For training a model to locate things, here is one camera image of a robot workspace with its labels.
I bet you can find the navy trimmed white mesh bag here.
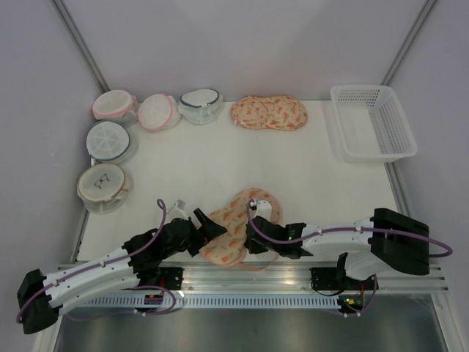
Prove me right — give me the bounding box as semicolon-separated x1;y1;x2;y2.
178;89;224;125

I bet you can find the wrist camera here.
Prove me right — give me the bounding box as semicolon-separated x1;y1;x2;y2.
167;199;187;219
251;200;273;221

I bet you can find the aluminium frame post left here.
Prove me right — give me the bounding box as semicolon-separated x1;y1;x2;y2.
50;0;110;93

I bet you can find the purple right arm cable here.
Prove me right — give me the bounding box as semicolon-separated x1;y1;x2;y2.
245;199;454;318

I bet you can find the blue trimmed round laundry bag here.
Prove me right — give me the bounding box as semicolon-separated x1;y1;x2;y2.
86;121;137;166

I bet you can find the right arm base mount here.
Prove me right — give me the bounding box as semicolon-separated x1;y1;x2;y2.
309;267;374;293

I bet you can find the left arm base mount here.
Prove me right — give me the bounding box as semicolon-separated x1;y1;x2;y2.
140;267;184;290

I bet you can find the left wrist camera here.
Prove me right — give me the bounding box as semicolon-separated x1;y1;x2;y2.
167;199;187;219

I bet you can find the pink trimmed white mesh bag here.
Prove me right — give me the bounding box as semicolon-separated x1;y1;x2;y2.
137;94;181;132

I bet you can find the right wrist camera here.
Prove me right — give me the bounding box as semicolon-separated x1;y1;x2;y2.
251;200;273;221

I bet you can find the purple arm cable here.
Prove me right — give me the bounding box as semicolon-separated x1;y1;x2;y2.
16;199;177;323
245;199;454;318

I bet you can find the aluminium frame post right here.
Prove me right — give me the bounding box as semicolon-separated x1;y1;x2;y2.
381;0;439;86

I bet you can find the white slotted cable duct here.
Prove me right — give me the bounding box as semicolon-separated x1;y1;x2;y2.
79;292;340;309

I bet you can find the aluminium frame post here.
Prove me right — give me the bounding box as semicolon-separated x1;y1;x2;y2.
50;0;110;93
381;0;439;86

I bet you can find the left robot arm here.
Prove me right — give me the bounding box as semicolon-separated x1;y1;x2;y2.
16;209;227;334

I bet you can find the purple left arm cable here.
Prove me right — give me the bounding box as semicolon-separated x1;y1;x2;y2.
16;199;177;323

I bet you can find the white plastic basket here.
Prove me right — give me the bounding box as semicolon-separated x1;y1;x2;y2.
330;84;418;163

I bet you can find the pink trimmed round laundry bag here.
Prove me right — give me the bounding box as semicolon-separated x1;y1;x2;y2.
92;89;138;125

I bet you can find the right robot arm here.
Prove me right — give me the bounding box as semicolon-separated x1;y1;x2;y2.
245;208;429;290

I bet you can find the beige round bag with glasses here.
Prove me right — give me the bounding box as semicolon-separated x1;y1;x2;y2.
76;163;130;215

